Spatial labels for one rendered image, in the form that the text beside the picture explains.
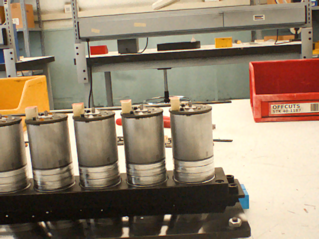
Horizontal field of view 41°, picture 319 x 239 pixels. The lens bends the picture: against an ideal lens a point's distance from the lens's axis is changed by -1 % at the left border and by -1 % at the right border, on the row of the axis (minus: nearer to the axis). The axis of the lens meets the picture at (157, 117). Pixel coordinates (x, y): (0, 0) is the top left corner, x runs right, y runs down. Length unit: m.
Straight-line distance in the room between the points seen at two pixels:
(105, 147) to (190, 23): 2.23
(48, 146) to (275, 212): 0.14
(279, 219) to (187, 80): 4.38
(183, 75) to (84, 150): 4.37
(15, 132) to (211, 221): 0.12
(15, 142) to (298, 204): 0.17
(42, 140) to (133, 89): 4.43
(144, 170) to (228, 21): 2.24
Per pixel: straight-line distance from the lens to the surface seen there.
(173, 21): 2.46
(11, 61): 2.72
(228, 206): 0.24
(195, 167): 0.24
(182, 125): 0.24
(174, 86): 4.62
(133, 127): 0.24
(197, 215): 0.23
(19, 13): 4.50
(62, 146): 0.25
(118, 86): 4.69
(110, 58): 2.54
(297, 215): 0.26
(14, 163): 0.26
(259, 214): 0.26
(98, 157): 0.24
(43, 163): 0.25
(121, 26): 2.49
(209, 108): 0.24
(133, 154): 0.24
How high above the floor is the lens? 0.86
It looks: 11 degrees down
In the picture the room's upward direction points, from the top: 4 degrees counter-clockwise
